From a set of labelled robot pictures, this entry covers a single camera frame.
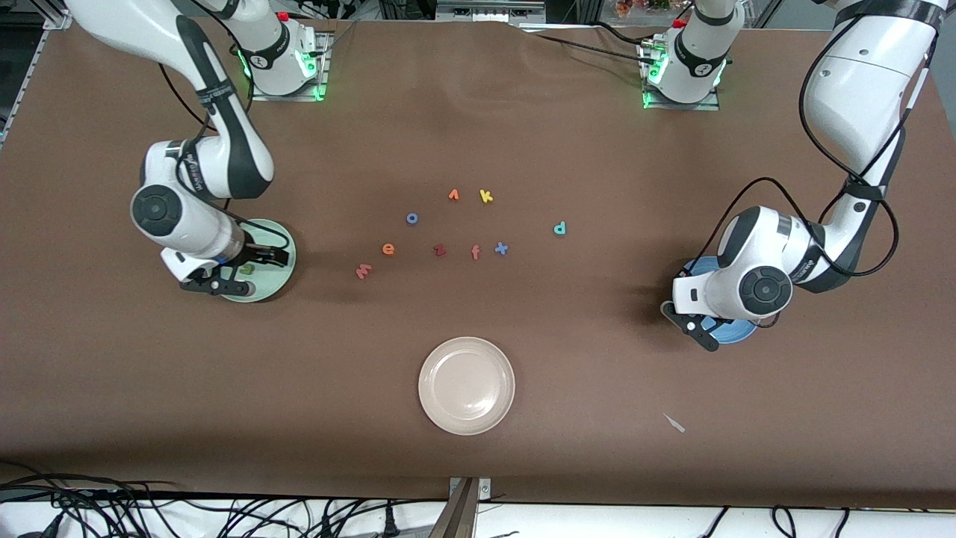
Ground dark metal bar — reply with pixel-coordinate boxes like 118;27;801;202
428;478;479;538

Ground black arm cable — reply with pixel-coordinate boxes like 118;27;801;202
158;64;292;251
698;0;899;330

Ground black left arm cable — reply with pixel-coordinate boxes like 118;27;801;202
698;0;899;330

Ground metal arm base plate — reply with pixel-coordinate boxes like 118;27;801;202
639;41;721;111
246;28;335;102

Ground blue plate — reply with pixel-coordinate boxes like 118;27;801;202
676;256;760;346

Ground orange cluttered items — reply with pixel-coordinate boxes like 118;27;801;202
614;0;688;17

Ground green plate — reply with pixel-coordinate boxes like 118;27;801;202
217;218;297;303

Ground grey metal box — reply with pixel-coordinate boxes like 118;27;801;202
435;0;546;22

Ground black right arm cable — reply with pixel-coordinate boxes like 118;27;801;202
158;64;292;251

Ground black cable on table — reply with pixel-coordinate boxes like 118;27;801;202
594;21;658;46
532;31;647;61

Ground tangled black cable bundle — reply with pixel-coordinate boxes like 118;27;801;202
0;463;449;538

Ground beige plate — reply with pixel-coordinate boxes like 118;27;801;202
418;336;516;436

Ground brown table cover sheet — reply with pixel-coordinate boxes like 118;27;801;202
0;15;956;510

